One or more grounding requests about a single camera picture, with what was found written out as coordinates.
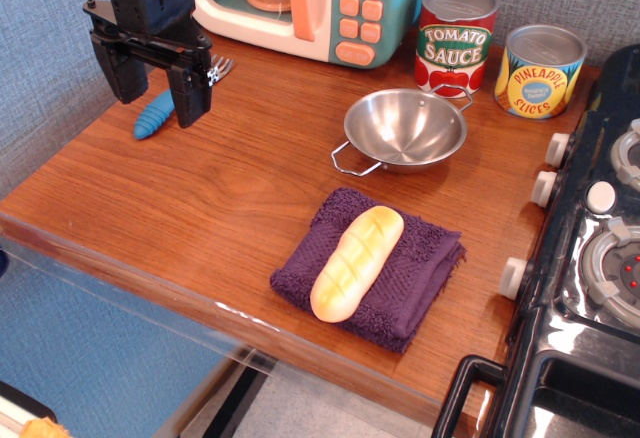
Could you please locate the orange fuzzy object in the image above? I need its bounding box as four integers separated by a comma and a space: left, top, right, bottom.
19, 417, 71, 438

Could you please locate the pineapple slices can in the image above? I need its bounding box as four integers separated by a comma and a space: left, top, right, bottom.
494, 24, 587, 120

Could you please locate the yellow toy bread loaf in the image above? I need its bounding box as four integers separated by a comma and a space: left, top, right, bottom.
310, 206, 405, 323

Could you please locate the black toy stove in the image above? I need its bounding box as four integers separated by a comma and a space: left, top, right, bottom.
433, 45, 639, 437

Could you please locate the tomato sauce can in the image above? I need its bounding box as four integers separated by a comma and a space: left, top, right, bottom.
414, 0, 499, 98

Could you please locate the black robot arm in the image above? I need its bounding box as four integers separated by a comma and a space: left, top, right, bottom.
83, 0, 213, 128

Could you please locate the teal toy microwave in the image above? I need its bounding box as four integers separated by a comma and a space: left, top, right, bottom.
194, 0, 420, 69

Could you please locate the steel bowl with handles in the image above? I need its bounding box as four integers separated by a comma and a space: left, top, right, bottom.
331, 84, 474, 177

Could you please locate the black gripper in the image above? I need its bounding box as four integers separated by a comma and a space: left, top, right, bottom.
84, 0, 212, 128

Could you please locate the blue handled fork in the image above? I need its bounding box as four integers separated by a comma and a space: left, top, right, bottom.
133, 54, 234, 140

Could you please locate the white stove knob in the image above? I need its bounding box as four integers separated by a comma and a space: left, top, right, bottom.
545, 133, 571, 168
530, 171, 557, 208
499, 257, 528, 300

